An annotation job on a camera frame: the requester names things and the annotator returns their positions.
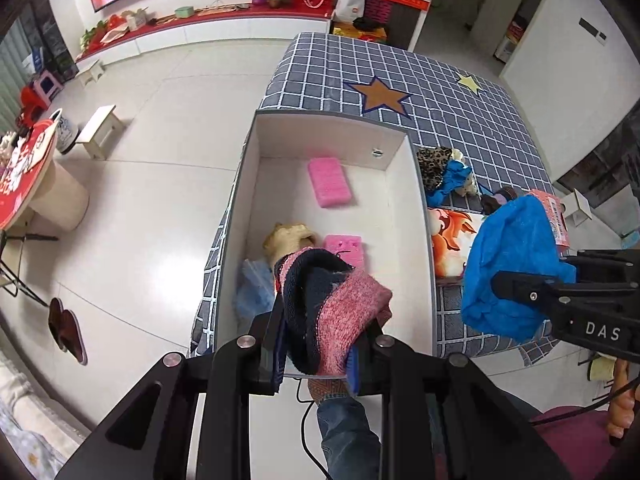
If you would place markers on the yellow box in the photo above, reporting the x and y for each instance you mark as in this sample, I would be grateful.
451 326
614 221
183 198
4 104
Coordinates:
350 32

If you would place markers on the beige plush toy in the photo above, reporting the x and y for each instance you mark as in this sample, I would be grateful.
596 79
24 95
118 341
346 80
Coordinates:
470 185

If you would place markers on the pink plastic stool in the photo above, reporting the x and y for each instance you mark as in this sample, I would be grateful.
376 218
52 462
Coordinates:
47 80

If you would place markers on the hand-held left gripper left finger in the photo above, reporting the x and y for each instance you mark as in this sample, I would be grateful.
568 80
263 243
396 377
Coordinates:
277 360

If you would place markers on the dark red slipper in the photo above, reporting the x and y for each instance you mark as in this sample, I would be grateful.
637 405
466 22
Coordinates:
75 340
56 322

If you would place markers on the magenta cloth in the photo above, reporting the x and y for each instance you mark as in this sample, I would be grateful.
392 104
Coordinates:
575 440

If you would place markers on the small blue cloth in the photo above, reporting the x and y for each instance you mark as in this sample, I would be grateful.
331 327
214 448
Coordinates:
452 177

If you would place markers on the round table with red cloth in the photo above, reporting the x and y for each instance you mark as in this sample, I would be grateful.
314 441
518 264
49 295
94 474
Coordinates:
25 180

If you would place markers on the green box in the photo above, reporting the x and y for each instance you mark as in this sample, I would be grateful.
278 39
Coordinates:
184 11

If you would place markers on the red plastic stool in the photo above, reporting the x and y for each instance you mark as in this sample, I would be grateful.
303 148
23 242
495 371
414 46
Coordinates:
32 100

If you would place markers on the blue fluffy cloth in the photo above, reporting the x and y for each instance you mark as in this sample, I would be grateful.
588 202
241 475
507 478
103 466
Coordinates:
510 260

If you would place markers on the plain pink foam sponge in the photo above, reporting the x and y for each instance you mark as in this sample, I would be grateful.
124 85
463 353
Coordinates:
327 182

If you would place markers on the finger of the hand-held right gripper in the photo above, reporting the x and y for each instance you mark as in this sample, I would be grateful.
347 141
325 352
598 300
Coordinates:
605 260
525 287

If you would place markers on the light floral bedding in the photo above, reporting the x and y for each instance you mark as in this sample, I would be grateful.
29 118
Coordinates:
25 435

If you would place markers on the person's leg in jeans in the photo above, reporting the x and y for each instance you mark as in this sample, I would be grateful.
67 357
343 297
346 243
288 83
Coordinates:
347 435

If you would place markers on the pink labelled box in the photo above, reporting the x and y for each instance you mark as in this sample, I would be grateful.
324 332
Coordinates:
550 210

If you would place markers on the light blue plastic bag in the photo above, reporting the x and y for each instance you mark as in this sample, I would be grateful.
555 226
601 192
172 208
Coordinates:
252 290

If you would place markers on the white low bench stool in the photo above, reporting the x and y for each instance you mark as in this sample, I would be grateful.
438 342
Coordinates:
97 125

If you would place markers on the grey checked blanket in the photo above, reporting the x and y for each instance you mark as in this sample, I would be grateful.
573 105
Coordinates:
450 110

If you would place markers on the leopard print cloth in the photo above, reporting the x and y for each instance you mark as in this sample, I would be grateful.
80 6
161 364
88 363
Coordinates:
432 162

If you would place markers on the pink foam block with holes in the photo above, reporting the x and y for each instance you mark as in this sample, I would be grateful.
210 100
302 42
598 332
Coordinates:
345 247

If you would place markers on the blue and white porcelain jar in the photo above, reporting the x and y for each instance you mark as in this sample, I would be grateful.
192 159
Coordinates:
67 132

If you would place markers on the dark brown knit sock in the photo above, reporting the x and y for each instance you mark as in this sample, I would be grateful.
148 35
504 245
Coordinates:
492 202

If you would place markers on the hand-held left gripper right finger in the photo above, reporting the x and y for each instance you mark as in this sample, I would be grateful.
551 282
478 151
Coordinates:
352 370

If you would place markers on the yellow knit sock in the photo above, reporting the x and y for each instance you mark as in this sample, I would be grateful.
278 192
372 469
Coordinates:
287 240

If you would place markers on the pale yellow cup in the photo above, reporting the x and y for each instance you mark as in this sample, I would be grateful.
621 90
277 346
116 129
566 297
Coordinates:
600 370

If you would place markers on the white cabinet with red top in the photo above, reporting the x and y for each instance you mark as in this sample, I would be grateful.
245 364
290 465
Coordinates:
225 27

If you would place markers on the small white cutout stool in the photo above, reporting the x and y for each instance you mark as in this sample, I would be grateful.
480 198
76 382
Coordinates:
580 205

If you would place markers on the pink and navy knit sock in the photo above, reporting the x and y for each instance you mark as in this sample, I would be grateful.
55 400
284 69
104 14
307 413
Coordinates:
350 310

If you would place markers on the white drawer box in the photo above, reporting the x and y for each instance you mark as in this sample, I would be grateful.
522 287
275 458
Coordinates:
390 240

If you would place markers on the black metal chair frame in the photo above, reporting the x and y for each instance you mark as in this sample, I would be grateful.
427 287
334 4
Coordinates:
15 280

